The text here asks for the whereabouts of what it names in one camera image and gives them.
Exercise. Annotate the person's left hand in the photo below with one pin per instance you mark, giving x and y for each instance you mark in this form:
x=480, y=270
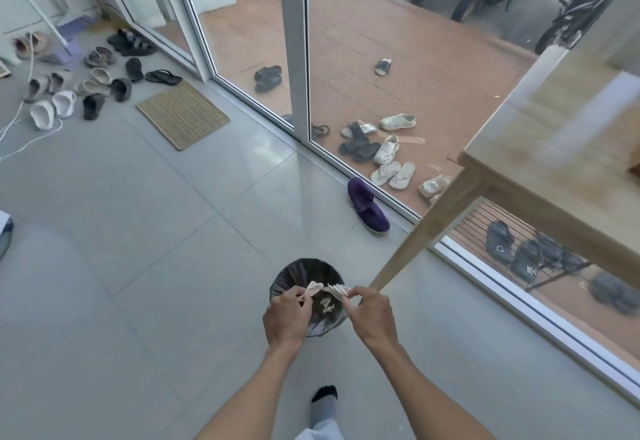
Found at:
x=285, y=319

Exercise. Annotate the person's right hand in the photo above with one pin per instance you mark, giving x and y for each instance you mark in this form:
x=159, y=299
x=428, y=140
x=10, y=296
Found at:
x=375, y=319

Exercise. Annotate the person's right thumb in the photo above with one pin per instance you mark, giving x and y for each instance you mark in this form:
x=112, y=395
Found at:
x=354, y=309

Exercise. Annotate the person's left thumb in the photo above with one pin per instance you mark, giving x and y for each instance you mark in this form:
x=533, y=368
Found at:
x=304, y=303

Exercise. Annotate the torn white paper piece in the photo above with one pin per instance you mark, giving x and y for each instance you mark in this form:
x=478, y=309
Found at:
x=337, y=291
x=315, y=288

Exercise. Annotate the person's left forearm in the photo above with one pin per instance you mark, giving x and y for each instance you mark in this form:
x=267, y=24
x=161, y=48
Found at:
x=250, y=394

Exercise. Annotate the person's right forearm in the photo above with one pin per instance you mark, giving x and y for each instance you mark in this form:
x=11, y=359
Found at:
x=430, y=394

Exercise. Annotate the paper scraps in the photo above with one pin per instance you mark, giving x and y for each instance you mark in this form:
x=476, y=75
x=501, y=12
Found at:
x=326, y=306

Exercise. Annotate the trash bin with black bag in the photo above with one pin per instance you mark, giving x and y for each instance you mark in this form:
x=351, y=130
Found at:
x=292, y=272

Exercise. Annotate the grey sock with black toe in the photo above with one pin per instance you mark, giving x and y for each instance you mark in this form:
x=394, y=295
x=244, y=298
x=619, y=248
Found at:
x=324, y=402

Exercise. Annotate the purple fuzzy slipper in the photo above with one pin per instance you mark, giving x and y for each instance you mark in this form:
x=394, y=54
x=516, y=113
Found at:
x=367, y=205

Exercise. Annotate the white trouser leg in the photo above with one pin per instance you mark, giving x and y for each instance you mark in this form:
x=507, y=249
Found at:
x=320, y=430

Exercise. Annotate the white flip-flop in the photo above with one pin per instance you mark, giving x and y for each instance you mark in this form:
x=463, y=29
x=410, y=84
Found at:
x=385, y=173
x=402, y=176

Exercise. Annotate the beige glitter shoe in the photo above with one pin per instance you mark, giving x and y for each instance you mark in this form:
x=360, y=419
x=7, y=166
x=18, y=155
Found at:
x=434, y=186

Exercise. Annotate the dark grey clog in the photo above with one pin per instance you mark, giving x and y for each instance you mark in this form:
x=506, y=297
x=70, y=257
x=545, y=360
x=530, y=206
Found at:
x=500, y=242
x=526, y=261

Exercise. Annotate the white spotted clog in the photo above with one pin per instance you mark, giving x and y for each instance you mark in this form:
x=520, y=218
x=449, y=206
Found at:
x=386, y=150

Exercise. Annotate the white sneaker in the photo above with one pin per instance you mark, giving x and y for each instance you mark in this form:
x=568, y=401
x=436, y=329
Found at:
x=398, y=122

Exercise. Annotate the black metal rack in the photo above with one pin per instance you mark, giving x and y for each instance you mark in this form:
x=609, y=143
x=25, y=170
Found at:
x=560, y=257

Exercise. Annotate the dark blue sandal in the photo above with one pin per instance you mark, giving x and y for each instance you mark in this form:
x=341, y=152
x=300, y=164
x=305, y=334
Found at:
x=267, y=73
x=269, y=86

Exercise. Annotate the woven brown door mat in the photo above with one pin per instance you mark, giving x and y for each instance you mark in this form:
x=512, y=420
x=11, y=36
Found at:
x=182, y=115

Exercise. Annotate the black and white slide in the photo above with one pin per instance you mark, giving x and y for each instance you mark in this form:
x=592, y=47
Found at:
x=383, y=67

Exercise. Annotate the dark grey shoe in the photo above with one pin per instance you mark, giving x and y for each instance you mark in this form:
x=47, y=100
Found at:
x=615, y=294

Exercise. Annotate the light wooden table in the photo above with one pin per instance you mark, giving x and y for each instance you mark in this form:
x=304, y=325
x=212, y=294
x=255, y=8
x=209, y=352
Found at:
x=560, y=145

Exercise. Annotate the black flip-flop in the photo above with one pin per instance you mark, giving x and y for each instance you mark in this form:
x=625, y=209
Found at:
x=162, y=77

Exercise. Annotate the black slipper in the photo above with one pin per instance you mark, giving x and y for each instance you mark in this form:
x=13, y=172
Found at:
x=121, y=90
x=134, y=70
x=93, y=106

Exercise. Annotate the beige slipper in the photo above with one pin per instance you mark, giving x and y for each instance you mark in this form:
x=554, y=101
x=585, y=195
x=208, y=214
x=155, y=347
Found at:
x=101, y=76
x=94, y=88

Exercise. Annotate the grey brown shoe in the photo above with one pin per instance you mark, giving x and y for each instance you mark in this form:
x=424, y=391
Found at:
x=93, y=59
x=106, y=55

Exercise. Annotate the grey slipper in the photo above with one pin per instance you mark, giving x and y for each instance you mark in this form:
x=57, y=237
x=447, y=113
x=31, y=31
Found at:
x=36, y=89
x=61, y=81

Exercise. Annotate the white hinged glass door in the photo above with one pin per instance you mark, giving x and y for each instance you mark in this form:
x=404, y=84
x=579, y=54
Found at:
x=145, y=5

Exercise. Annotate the purple dustpan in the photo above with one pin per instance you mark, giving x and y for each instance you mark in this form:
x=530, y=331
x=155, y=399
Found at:
x=70, y=30

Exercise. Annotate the pink shoe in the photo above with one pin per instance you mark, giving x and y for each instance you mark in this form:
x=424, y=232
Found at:
x=22, y=48

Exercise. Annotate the white pole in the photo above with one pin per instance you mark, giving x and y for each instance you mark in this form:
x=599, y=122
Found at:
x=35, y=2

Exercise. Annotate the white sliding door frame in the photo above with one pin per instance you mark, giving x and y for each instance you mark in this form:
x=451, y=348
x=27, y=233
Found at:
x=295, y=45

